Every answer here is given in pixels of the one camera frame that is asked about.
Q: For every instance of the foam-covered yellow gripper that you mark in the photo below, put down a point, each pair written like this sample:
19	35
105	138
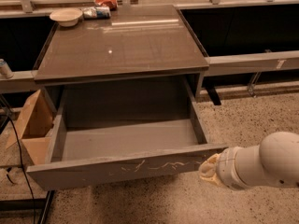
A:
224	167

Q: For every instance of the grey top drawer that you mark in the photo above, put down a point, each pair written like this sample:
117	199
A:
122	130

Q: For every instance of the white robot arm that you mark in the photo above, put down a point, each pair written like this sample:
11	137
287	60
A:
273	163

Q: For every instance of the grey cabinet with glossy top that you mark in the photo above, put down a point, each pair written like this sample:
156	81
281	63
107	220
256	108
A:
137	41

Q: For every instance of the cardboard box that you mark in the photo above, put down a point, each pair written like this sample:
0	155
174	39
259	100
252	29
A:
34	122

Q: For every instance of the blue white snack bag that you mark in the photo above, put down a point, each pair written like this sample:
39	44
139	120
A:
96	12

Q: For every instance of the red orange snack bag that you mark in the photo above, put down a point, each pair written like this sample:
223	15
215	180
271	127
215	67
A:
112	4

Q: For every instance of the white bowl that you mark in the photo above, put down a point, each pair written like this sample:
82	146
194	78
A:
66	17

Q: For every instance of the grey horizontal rail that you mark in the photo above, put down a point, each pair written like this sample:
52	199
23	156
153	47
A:
214	66

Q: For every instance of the white can on rail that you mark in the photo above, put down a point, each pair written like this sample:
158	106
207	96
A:
5	70

